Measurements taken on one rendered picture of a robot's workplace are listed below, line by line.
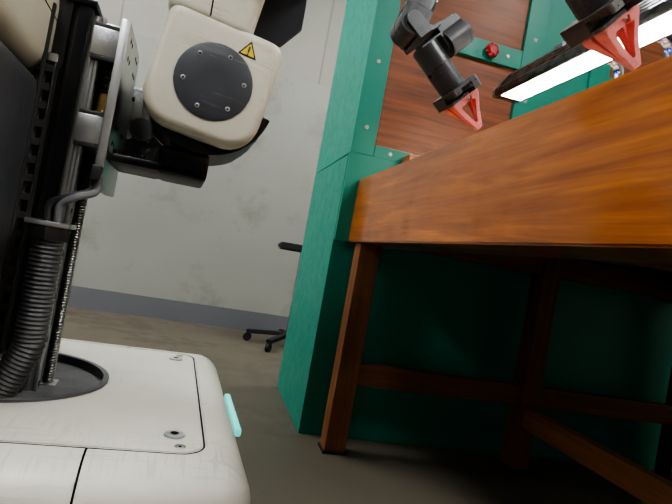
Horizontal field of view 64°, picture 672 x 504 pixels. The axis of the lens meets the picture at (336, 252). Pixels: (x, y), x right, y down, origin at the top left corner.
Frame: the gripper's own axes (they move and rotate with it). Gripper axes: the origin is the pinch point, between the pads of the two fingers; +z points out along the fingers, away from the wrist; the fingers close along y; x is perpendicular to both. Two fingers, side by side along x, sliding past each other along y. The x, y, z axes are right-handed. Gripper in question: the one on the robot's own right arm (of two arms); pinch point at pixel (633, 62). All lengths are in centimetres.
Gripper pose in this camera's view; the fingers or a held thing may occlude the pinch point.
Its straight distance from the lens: 88.5
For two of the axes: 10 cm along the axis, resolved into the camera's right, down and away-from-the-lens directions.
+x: -7.5, 6.4, -1.6
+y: -2.3, -0.3, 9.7
